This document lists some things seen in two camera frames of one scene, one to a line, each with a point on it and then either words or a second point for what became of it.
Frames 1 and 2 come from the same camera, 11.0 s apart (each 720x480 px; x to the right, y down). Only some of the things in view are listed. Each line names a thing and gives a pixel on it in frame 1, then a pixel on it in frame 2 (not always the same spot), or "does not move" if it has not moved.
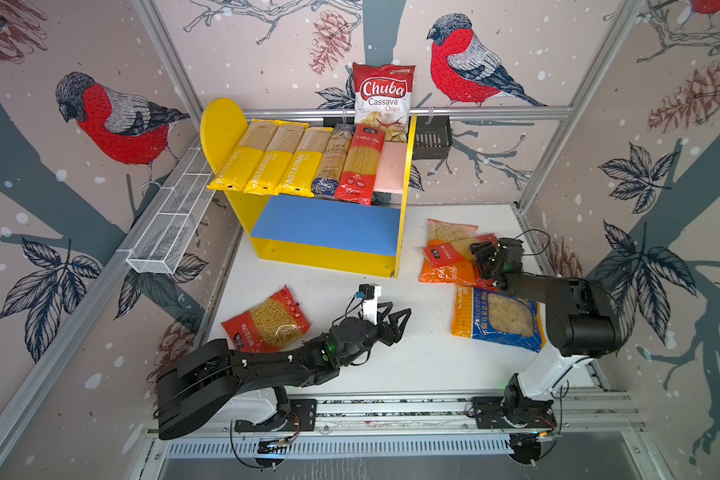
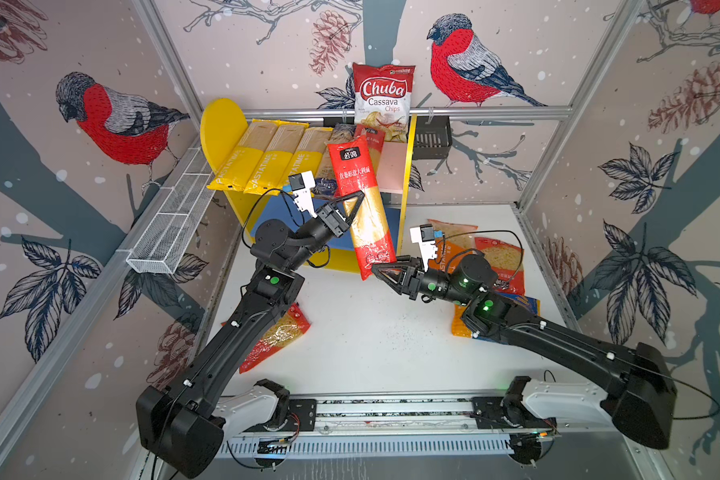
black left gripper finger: [396, 329] to [356, 209]
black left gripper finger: [384, 313] to [336, 204]
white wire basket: [167, 239] does not move
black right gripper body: [484, 254] to [414, 291]
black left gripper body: [384, 335] to [332, 227]
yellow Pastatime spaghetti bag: [238, 169] does not move
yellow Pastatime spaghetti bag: [276, 157] does not move
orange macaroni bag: [458, 272] does not move
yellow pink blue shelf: [356, 236] does not move
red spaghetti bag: [456, 251] to [371, 235]
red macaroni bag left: [269, 326] does not move
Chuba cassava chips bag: [381, 98] does not move
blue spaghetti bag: [333, 161] does not move
